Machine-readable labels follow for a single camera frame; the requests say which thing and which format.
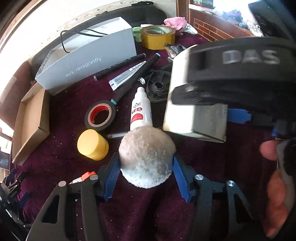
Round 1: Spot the white medicine carton box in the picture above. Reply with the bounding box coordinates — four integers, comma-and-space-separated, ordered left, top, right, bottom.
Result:
163, 45, 228, 143

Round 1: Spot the white fluffy ball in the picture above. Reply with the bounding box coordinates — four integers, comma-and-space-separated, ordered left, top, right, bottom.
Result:
118, 126, 176, 189

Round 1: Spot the black electrical tape roll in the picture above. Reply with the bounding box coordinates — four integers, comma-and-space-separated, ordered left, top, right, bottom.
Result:
84, 100, 116, 132

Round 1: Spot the white dropper bottle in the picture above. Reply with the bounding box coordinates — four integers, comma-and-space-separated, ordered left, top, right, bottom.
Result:
130, 87, 153, 130

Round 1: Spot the black marker teal cap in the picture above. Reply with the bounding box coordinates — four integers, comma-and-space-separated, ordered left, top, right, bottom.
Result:
110, 53, 161, 105

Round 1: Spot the black plastic spool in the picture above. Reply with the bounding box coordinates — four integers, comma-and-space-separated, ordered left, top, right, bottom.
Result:
146, 70, 171, 103

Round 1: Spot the black foil packet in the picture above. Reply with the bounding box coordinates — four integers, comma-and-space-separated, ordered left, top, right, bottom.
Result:
165, 44, 186, 59

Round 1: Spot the person right hand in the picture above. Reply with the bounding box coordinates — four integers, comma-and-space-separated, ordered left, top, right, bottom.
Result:
259, 140, 288, 237

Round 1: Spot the orange capped small tube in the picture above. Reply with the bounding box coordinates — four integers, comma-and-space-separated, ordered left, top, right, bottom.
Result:
70, 171, 96, 184

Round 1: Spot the clear ballpoint pen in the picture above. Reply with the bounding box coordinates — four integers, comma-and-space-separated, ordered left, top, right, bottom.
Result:
106, 132, 128, 139

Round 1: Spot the wooden headboard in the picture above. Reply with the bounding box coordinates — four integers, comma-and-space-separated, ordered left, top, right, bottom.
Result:
188, 9, 254, 42

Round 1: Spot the silver tube of cream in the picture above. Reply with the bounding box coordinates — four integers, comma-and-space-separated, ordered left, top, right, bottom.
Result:
109, 61, 146, 91

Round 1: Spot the brown cardboard tray box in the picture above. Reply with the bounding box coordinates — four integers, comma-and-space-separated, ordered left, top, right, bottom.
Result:
12, 83, 50, 165

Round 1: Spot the pink cloth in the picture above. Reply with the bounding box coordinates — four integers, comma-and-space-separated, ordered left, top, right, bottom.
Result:
164, 16, 187, 32

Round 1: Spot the yellow packing tape roll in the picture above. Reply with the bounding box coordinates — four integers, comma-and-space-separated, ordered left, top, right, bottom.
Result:
140, 25, 176, 50

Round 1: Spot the black marker pen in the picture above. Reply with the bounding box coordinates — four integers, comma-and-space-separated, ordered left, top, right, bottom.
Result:
93, 53, 146, 81

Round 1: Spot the green cloth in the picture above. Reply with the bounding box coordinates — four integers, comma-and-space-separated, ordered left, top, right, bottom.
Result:
132, 27, 143, 43

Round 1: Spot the black leather sofa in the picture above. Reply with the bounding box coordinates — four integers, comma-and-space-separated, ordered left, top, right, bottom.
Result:
95, 1, 167, 27

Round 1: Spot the grey shoe box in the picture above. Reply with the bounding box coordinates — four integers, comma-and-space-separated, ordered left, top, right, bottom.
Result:
35, 17, 137, 95

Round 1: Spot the black cable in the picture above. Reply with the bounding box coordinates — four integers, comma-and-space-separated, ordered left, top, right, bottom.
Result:
60, 29, 108, 54

